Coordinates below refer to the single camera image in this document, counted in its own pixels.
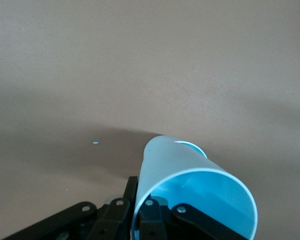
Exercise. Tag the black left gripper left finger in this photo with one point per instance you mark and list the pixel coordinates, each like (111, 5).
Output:
(107, 220)

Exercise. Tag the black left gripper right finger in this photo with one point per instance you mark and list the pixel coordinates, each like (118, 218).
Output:
(152, 222)

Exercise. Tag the blue plastic cup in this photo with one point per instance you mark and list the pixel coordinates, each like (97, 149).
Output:
(170, 160)

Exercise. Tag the brown table cloth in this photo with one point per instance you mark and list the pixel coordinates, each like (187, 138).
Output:
(115, 62)

